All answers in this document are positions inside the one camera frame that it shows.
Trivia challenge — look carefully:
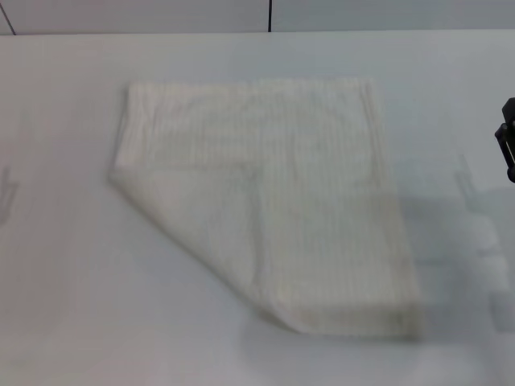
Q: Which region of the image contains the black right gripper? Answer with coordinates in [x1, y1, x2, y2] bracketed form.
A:
[494, 96, 515, 182]

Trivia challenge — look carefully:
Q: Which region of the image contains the white ribbed towel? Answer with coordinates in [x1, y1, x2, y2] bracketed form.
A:
[107, 78, 426, 341]

